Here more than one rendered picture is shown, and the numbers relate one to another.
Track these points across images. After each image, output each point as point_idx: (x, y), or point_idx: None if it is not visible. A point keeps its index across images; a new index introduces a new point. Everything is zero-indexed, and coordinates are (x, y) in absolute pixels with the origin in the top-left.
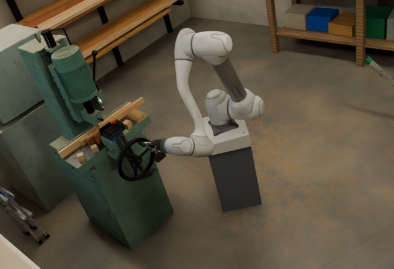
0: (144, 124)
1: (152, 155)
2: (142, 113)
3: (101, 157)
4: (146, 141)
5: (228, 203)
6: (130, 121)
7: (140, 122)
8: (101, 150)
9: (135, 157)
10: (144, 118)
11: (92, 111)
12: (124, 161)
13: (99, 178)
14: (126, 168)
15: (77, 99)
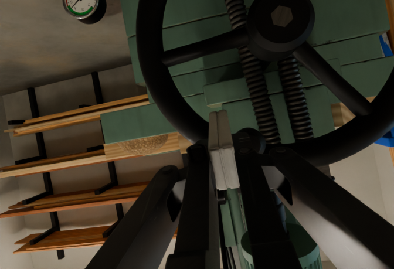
0: (130, 118)
1: (156, 3)
2: (129, 152)
3: (343, 76)
4: (189, 121)
5: None
6: (183, 152)
7: (146, 135)
8: (333, 101)
9: (292, 50)
10: (126, 139)
11: (272, 194)
12: (247, 12)
13: None
14: None
15: (317, 256)
